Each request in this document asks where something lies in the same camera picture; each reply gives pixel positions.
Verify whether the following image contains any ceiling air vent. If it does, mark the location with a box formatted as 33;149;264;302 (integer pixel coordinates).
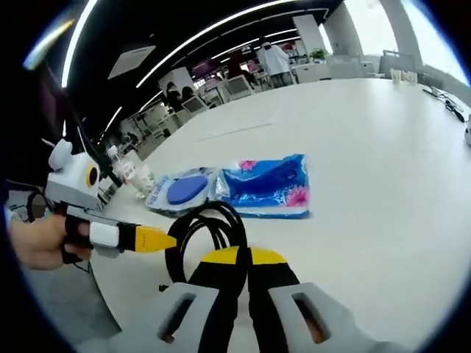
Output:
107;44;158;80

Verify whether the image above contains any black cable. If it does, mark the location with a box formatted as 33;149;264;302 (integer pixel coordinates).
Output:
422;87;469;123
157;200;249;295

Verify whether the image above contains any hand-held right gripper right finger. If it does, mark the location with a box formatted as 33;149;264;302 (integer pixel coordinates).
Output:
248;246;406;353

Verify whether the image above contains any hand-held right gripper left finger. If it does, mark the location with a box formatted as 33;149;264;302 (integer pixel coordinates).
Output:
156;246;248;353

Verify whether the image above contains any clear plastic water bottle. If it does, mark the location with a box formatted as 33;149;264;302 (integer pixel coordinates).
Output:
106;145;136;185

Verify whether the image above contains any blue tissue pack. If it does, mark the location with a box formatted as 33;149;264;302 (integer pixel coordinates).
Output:
216;154;313;221

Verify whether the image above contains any person's left hand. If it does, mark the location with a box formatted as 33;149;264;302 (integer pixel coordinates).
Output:
10;213;93;271

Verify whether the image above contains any black cable on table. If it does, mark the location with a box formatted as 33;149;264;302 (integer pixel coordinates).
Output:
422;87;469;123

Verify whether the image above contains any white office chair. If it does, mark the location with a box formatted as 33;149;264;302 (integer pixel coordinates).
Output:
226;75;253;100
182;96;209;117

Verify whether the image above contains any clear bag with blue pad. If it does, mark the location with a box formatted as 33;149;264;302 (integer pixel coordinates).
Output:
146;167;219;218

